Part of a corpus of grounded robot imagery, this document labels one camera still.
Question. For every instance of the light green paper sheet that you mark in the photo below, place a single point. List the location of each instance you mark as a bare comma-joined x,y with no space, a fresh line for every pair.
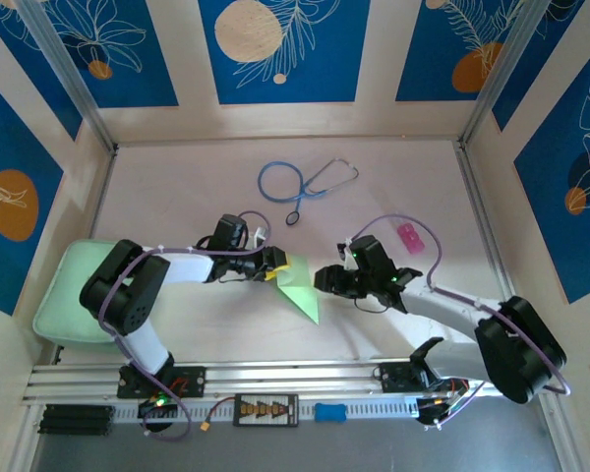
300,295

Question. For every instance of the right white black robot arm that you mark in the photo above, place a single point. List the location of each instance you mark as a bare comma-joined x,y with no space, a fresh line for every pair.
442,310

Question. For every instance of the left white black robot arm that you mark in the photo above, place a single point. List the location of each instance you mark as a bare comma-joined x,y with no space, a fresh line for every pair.
187,268

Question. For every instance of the pink clear plastic box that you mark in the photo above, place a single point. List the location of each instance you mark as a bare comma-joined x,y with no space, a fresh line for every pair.
410,238

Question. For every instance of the blue stethoscope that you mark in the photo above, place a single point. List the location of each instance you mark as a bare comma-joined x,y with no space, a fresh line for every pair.
300,195

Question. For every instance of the blue bone-shaped block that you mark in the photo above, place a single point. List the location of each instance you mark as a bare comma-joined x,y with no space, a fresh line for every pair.
330,412

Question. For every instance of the black board yellow connectors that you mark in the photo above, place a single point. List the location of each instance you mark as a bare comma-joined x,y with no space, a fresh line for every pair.
265,408

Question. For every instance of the small black controller board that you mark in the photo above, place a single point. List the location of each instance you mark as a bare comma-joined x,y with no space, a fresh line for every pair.
430,413
147,410

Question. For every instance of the mint green tray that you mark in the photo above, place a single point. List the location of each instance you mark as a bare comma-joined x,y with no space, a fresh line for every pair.
59,295

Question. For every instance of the black ribbed block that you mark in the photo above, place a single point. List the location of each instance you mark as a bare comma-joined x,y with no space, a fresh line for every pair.
76,420

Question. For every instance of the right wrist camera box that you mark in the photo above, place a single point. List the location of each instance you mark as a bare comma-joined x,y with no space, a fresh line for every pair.
348,255

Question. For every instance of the aluminium mounting rail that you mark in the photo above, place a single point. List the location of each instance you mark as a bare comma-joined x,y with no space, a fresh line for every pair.
300,376

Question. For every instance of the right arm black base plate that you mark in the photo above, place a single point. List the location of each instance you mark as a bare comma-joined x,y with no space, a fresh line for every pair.
391,378

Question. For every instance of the aluminium table side rail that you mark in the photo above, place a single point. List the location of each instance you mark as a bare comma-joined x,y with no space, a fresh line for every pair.
104,187
476,187

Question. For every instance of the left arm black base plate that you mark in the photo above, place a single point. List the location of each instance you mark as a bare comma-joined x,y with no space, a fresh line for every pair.
196,381

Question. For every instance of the aluminium corner post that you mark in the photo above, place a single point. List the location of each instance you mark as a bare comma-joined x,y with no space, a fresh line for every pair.
506,64
64,64

